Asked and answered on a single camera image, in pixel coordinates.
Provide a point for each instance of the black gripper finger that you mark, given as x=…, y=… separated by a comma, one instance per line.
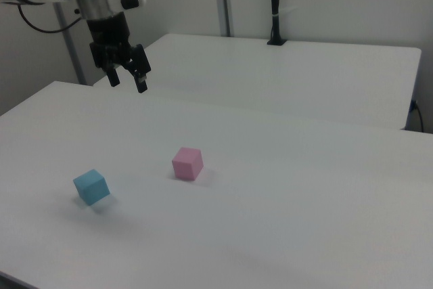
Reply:
x=113, y=78
x=141, y=84

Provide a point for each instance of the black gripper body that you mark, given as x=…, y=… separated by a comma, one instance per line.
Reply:
x=110, y=37

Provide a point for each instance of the blue cube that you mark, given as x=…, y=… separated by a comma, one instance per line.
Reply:
x=92, y=187

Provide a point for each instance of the pink cube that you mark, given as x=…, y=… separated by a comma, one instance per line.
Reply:
x=187, y=163

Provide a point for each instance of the white rectangular table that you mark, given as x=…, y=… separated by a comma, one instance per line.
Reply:
x=270, y=79

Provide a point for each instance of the white zip tie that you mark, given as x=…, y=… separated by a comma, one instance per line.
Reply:
x=276, y=15

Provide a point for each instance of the black pole with base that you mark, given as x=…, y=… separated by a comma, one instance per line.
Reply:
x=275, y=1

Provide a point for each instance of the grey slanted metal frame post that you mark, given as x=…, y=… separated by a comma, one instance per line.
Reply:
x=69, y=45

